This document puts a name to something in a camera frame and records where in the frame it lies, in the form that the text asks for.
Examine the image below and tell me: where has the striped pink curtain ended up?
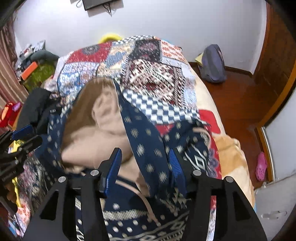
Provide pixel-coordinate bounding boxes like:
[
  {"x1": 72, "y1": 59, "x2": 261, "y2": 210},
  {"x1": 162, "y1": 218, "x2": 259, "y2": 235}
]
[{"x1": 0, "y1": 17, "x2": 28, "y2": 109}]

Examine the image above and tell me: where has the orange flat box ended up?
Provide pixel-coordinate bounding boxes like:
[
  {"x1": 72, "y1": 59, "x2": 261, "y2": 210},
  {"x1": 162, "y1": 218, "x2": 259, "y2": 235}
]
[{"x1": 21, "y1": 61, "x2": 38, "y2": 81}]

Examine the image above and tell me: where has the wooden door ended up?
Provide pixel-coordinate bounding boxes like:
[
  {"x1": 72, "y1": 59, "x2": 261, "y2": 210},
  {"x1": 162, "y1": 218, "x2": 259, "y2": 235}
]
[{"x1": 254, "y1": 3, "x2": 295, "y2": 127}]

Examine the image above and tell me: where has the wall-mounted black monitor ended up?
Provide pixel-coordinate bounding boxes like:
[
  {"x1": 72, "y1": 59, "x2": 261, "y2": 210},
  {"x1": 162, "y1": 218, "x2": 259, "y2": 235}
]
[{"x1": 82, "y1": 0, "x2": 122, "y2": 11}]

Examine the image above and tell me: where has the grey plastic drawer cabinet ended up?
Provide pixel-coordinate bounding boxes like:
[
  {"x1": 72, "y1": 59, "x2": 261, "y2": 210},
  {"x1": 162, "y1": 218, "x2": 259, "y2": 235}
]
[{"x1": 254, "y1": 175, "x2": 295, "y2": 240}]

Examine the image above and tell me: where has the yellow round object behind bed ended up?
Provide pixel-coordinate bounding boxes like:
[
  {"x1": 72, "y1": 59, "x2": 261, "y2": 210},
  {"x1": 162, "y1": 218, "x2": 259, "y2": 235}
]
[{"x1": 98, "y1": 33, "x2": 123, "y2": 44}]

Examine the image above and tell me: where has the black folded garment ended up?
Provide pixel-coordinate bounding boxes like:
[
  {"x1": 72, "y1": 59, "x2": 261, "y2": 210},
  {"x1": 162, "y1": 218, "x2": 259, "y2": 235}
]
[{"x1": 16, "y1": 87, "x2": 61, "y2": 135}]

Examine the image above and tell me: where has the pink croc shoe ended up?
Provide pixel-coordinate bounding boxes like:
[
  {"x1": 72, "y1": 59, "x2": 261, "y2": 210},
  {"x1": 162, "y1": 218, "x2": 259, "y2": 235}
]
[{"x1": 255, "y1": 152, "x2": 268, "y2": 181}]

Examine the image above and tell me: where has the grey-blue backpack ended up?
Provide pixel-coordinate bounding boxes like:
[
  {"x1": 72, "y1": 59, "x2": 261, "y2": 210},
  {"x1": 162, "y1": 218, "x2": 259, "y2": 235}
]
[{"x1": 198, "y1": 44, "x2": 227, "y2": 83}]

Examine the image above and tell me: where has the patchwork patterned bedspread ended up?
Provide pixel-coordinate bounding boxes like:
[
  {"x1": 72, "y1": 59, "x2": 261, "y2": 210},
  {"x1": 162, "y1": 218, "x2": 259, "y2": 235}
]
[{"x1": 14, "y1": 34, "x2": 223, "y2": 235}]

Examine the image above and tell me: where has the person's left hand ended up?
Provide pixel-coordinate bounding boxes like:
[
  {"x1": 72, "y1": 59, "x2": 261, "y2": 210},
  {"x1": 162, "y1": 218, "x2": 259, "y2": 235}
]
[{"x1": 5, "y1": 181, "x2": 17, "y2": 203}]

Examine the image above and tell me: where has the dark green cushion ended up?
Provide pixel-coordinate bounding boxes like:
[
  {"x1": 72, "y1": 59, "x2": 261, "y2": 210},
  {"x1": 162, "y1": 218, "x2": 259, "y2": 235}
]
[{"x1": 30, "y1": 49, "x2": 59, "y2": 62}]

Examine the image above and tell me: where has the green patterned box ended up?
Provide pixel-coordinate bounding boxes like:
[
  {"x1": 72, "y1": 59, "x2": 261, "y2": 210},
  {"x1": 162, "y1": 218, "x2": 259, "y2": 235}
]
[{"x1": 23, "y1": 62, "x2": 56, "y2": 92}]

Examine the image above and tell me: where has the yellow printed garment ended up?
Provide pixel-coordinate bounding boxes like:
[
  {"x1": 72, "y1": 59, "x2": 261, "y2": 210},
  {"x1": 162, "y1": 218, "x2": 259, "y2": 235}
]
[{"x1": 8, "y1": 141, "x2": 22, "y2": 208}]

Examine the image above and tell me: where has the navy patterned hooded garment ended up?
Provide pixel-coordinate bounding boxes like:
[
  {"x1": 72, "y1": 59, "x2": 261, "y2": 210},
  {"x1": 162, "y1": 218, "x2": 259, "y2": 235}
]
[{"x1": 36, "y1": 78, "x2": 221, "y2": 240}]

